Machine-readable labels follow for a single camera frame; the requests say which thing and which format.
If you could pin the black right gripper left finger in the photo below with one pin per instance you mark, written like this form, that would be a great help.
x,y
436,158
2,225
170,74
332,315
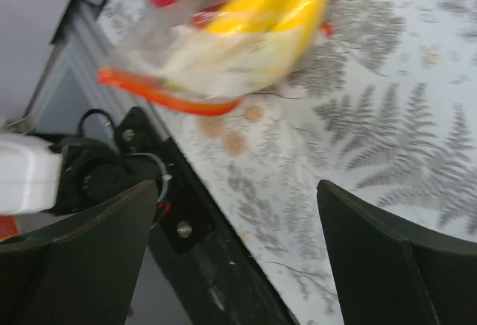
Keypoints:
x,y
82,269

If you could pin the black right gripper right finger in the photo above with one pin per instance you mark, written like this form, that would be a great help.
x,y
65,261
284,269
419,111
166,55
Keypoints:
x,y
388,270

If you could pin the clear zip top bag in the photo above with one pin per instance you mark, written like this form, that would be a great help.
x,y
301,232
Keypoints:
x,y
203,56

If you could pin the yellow fake banana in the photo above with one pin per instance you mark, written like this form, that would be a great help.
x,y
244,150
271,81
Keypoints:
x,y
254,43

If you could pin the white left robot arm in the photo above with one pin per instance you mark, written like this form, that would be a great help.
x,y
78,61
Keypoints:
x,y
30,174

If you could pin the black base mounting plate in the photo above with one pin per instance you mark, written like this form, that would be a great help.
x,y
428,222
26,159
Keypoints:
x,y
213,274

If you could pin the floral tablecloth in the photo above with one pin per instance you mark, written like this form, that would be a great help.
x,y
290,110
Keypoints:
x,y
383,104

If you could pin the aluminium frame rail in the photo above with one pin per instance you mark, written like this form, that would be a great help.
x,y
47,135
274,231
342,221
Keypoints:
x,y
67,87

